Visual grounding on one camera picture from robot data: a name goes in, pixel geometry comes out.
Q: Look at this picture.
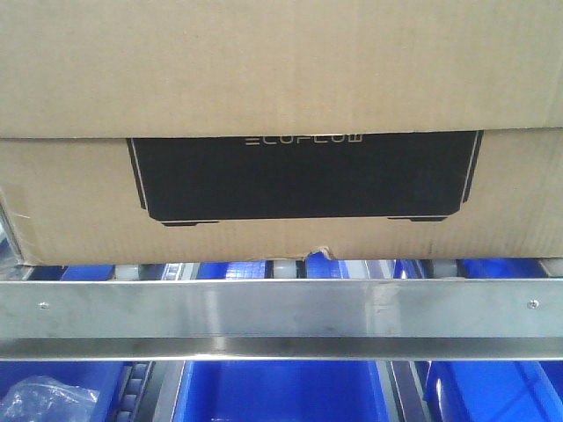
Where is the brown EcoFlow cardboard box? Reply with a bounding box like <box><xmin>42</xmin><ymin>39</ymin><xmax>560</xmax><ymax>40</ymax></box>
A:
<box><xmin>1</xmin><ymin>1</ymin><xmax>562</xmax><ymax>266</ymax></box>

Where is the white shelf roller middle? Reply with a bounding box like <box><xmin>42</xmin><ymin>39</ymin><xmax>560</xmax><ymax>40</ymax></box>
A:
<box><xmin>271</xmin><ymin>260</ymin><xmax>298</xmax><ymax>279</ymax></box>

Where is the white shelf roller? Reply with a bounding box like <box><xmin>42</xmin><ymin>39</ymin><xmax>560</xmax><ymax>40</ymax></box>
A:
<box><xmin>271</xmin><ymin>260</ymin><xmax>298</xmax><ymax>279</ymax></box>
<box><xmin>113</xmin><ymin>265</ymin><xmax>143</xmax><ymax>281</ymax></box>

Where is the blue bin behind box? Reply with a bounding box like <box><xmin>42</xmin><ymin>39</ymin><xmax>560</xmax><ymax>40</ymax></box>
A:
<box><xmin>61</xmin><ymin>253</ymin><xmax>545</xmax><ymax>281</ymax></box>

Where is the white shelf roller left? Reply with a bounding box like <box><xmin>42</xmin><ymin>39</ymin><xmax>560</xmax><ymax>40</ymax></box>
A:
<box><xmin>113</xmin><ymin>265</ymin><xmax>143</xmax><ymax>281</ymax></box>

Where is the blue bin lower middle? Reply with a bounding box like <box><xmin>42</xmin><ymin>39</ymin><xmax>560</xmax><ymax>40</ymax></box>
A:
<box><xmin>172</xmin><ymin>360</ymin><xmax>390</xmax><ymax>421</ymax></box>

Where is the left roller track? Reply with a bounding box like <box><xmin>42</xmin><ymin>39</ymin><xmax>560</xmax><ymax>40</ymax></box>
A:
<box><xmin>107</xmin><ymin>360</ymin><xmax>186</xmax><ymax>421</ymax></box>

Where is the roller track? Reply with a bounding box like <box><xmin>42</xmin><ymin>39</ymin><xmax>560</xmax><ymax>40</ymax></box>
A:
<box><xmin>378</xmin><ymin>360</ymin><xmax>432</xmax><ymax>421</ymax></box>
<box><xmin>107</xmin><ymin>360</ymin><xmax>186</xmax><ymax>421</ymax></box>

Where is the right roller track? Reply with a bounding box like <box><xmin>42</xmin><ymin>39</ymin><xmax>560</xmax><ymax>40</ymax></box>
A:
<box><xmin>378</xmin><ymin>360</ymin><xmax>432</xmax><ymax>421</ymax></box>

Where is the blue bin lower left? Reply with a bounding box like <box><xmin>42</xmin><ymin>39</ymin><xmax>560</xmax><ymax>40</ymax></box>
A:
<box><xmin>1</xmin><ymin>360</ymin><xmax>126</xmax><ymax>421</ymax></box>

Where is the blue bin lower right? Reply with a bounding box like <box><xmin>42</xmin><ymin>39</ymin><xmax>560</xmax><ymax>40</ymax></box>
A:
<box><xmin>423</xmin><ymin>360</ymin><xmax>562</xmax><ymax>421</ymax></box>

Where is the clear plastic bag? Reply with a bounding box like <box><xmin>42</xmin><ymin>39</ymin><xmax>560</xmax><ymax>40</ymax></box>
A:
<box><xmin>1</xmin><ymin>375</ymin><xmax>99</xmax><ymax>421</ymax></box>

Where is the steel shelf front rail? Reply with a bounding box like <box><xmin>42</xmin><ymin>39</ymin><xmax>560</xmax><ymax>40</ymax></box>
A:
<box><xmin>1</xmin><ymin>279</ymin><xmax>562</xmax><ymax>360</ymax></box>

